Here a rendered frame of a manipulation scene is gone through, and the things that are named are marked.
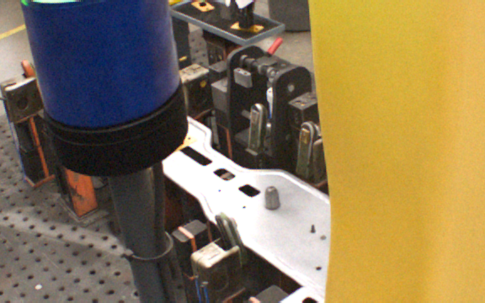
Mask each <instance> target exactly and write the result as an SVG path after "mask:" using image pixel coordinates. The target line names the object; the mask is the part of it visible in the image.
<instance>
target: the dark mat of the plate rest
mask: <svg viewBox="0 0 485 303"><path fill-rule="evenodd" d="M198 1H201V0H191V1H189V2H188V3H185V4H183V5H180V6H178V7H176V8H171V10H173V11H175V12H177V13H181V14H185V15H187V16H190V17H191V18H193V19H197V20H199V21H200V22H202V23H206V24H208V25H211V26H213V27H215V28H217V29H220V30H223V31H225V32H227V33H229V34H231V35H235V36H236V37H239V38H242V39H244V40H247V39H250V38H253V37H254V36H256V35H260V34H262V33H263V32H266V31H269V30H271V29H274V28H276V27H278V26H280V25H278V24H274V23H272V22H269V21H267V20H264V19H261V18H259V17H256V16H254V19H255V25H256V26H261V27H263V29H261V30H260V31H259V32H258V33H251V32H247V31H241V30H236V29H231V27H232V26H233V25H234V24H237V23H238V16H237V15H236V14H235V13H230V10H231V7H228V6H227V5H225V4H223V3H219V2H216V1H214V0H204V1H205V2H207V3H209V4H210V5H211V6H212V7H213V8H214V9H213V10H210V11H207V12H202V11H201V10H199V9H198V8H196V7H195V6H194V5H192V3H193V2H198Z"/></svg>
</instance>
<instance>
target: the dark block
mask: <svg viewBox="0 0 485 303"><path fill-rule="evenodd" d="M288 108H289V122H290V126H292V140H293V155H294V170H295V176H296V177H298V178H301V175H300V174H299V173H296V161H298V152H299V145H300V137H301V126H302V125H303V124H305V122H307V121H312V123H314V124H315V125H316V126H319V125H320V118H319V110H318V101H317V95H314V93H311V92H307V93H304V94H302V95H301V96H299V98H296V99H294V100H292V101H290V102H289V103H288Z"/></svg>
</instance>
